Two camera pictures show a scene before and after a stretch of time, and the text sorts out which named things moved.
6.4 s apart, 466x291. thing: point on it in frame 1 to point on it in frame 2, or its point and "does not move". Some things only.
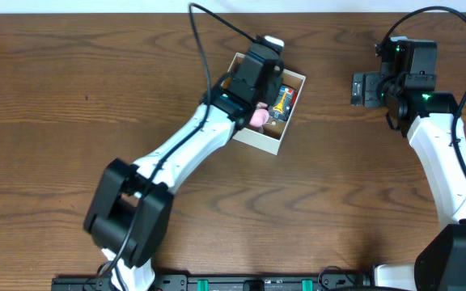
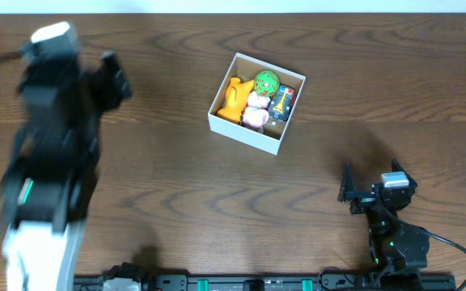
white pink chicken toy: [260, 116] does not move
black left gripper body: [275, 85] to [109, 83]
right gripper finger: [357, 89] to [347, 190]
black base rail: [235, 282] does not move
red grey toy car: [283, 103] does not move
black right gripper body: [379, 92] to [363, 203]
